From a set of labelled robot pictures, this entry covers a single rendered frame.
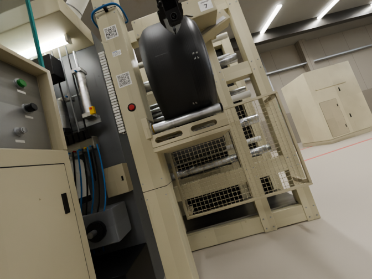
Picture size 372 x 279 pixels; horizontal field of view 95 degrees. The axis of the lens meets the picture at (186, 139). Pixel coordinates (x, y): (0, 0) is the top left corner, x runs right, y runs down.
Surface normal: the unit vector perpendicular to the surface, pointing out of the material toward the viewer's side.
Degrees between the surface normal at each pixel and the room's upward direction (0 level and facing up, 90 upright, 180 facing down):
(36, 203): 90
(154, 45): 82
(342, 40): 90
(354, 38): 90
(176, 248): 90
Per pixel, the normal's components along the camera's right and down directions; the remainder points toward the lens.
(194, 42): 0.17, -0.14
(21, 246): 0.95, -0.30
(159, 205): -0.10, -0.09
